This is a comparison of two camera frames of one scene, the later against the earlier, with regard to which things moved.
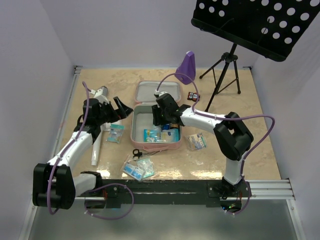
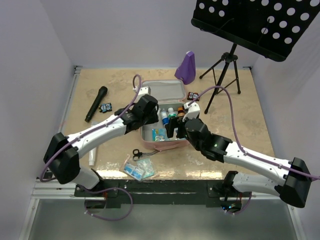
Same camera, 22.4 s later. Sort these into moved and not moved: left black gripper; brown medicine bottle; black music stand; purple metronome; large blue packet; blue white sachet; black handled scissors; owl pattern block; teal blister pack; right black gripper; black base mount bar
Moved: large blue packet; brown medicine bottle; right black gripper; left black gripper
Not moved: owl pattern block; purple metronome; black music stand; teal blister pack; black base mount bar; black handled scissors; blue white sachet
